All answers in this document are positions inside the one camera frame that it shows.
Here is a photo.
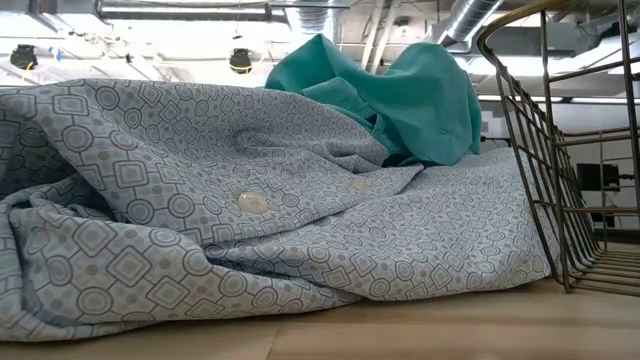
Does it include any light geometric patterned shirt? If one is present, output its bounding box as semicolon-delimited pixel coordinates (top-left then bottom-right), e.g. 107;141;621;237
0;77;564;344

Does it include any black background monitor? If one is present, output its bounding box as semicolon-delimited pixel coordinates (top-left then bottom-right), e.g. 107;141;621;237
576;162;621;192

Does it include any silver ribbed ventilation duct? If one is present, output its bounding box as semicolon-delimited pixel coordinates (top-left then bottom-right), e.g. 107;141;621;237
289;0;339;36

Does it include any black ceiling lamp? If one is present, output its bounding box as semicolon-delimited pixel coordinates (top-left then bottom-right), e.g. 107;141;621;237
9;43;39;71
228;47;254;75

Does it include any turquoise cloth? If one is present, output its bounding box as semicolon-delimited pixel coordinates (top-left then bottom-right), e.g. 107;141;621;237
264;33;483;169

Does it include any silver slanted ventilation duct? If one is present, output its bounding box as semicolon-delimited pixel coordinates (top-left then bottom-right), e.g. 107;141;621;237
439;0;506;46

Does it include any metal wire basket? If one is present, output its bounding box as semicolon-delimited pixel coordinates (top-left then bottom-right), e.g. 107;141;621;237
475;0;640;299

